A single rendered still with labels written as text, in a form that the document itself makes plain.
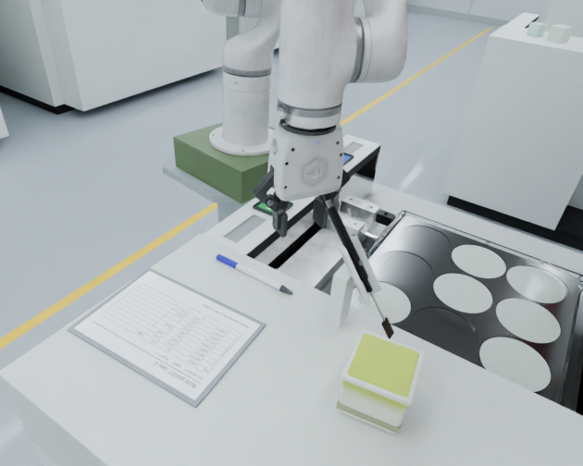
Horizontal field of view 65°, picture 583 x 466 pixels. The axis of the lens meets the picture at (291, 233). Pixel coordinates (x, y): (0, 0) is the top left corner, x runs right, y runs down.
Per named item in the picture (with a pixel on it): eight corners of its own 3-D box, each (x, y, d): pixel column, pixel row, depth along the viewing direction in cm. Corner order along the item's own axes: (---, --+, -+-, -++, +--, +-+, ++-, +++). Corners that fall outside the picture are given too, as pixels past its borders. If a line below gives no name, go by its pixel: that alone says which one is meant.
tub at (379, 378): (412, 386, 56) (425, 350, 52) (398, 440, 50) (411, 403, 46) (353, 364, 58) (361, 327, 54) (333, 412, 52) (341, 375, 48)
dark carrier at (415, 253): (579, 281, 85) (580, 278, 85) (552, 420, 61) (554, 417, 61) (405, 216, 99) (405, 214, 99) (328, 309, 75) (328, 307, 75)
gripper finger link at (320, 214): (326, 191, 67) (321, 229, 71) (344, 188, 68) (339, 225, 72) (315, 181, 69) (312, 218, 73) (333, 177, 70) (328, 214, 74)
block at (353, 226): (363, 233, 96) (365, 222, 94) (355, 241, 93) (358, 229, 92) (329, 220, 99) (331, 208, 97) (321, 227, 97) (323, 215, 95)
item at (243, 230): (371, 192, 122) (380, 143, 113) (243, 316, 83) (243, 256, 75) (340, 181, 125) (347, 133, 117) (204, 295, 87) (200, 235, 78)
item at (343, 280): (373, 324, 64) (391, 248, 56) (361, 342, 61) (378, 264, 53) (335, 305, 66) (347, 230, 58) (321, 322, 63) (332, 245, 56)
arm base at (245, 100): (194, 137, 122) (192, 66, 112) (248, 122, 134) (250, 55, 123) (241, 163, 112) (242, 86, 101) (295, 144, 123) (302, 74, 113)
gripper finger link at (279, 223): (268, 202, 63) (267, 242, 67) (289, 198, 65) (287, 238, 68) (259, 191, 66) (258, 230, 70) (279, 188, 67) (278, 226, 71)
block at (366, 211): (378, 216, 101) (381, 205, 100) (372, 224, 99) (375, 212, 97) (346, 204, 105) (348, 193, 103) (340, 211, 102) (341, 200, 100)
